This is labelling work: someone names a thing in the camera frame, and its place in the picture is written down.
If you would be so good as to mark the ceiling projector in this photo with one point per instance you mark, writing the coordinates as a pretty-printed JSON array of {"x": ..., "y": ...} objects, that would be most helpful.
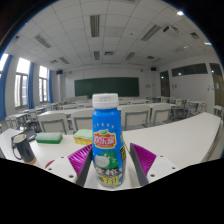
[{"x": 170, "y": 30}]

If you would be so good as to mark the dark blue mug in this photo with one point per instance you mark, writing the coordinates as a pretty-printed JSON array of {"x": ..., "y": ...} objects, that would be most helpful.
[{"x": 24, "y": 150}]

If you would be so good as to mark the tall bright window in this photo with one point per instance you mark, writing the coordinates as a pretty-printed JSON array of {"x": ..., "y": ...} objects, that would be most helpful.
[
  {"x": 3, "y": 63},
  {"x": 22, "y": 83},
  {"x": 43, "y": 83}
]

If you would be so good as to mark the blue window curtain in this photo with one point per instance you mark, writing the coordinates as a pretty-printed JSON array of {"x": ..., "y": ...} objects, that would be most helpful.
[
  {"x": 30, "y": 85},
  {"x": 4, "y": 90},
  {"x": 50, "y": 86}
]

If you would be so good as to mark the yellow and green sponge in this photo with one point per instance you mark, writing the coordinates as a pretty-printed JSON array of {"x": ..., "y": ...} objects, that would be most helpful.
[{"x": 82, "y": 136}]

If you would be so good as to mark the blue drink bottle white cap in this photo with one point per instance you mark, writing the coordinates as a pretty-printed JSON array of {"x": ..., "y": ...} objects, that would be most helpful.
[{"x": 107, "y": 133}]

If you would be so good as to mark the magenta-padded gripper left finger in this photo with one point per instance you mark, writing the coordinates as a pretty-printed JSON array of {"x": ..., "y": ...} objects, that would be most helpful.
[{"x": 61, "y": 166}]

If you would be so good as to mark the dark classroom door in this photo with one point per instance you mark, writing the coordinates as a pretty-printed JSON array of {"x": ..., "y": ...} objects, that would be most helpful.
[{"x": 165, "y": 83}]

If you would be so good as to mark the black wall speaker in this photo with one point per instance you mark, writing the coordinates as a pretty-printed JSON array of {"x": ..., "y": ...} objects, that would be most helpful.
[
  {"x": 59, "y": 71},
  {"x": 153, "y": 69}
]

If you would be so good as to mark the green chalkboard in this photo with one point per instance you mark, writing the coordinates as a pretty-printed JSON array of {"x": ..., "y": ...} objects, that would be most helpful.
[{"x": 106, "y": 86}]

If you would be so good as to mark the ceiling lights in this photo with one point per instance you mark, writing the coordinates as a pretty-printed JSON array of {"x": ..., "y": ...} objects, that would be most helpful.
[{"x": 95, "y": 25}]

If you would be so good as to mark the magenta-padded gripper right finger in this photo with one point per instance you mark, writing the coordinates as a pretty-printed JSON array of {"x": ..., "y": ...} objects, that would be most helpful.
[{"x": 160, "y": 166}]

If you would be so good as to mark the black folder with keys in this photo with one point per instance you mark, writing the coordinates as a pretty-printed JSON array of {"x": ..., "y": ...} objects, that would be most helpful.
[{"x": 30, "y": 134}]

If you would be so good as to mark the classroom chairs and desks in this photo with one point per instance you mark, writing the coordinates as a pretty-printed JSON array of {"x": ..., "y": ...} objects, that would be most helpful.
[{"x": 135, "y": 116}]

